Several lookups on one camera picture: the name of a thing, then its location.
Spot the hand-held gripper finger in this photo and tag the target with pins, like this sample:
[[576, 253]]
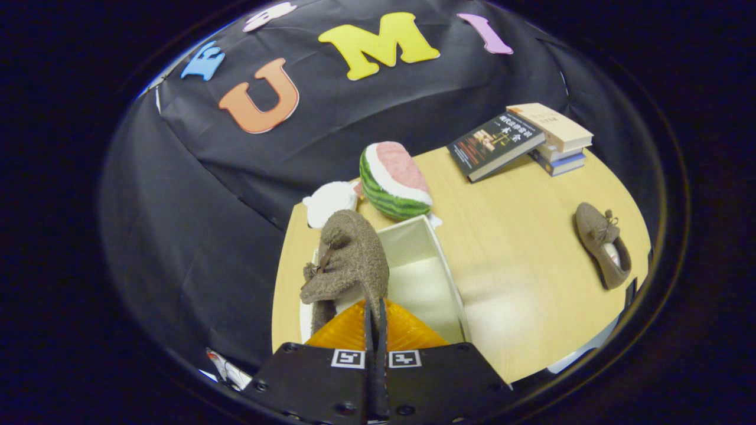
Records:
[[382, 330], [370, 330]]

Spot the grey fabric storage box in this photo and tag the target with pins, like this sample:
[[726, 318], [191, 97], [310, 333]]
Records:
[[419, 283]]

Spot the brown fuzzy shoe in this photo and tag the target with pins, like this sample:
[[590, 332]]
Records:
[[354, 260], [599, 242]]

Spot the white plush toy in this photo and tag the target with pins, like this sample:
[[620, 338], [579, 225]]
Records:
[[331, 203]]

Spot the white red clutter item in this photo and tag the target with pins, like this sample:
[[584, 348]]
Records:
[[230, 370]]

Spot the watermelon slice plush toy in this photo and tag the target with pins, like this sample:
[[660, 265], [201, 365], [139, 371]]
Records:
[[393, 183]]

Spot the black cover book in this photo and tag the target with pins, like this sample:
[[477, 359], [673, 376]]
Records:
[[493, 144]]

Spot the blue cover book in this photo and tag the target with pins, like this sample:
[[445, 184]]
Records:
[[558, 166]]

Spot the grey cover book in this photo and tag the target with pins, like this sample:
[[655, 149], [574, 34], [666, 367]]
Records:
[[561, 153]]

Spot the beige cover book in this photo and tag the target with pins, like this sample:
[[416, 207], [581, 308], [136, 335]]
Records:
[[552, 125]]

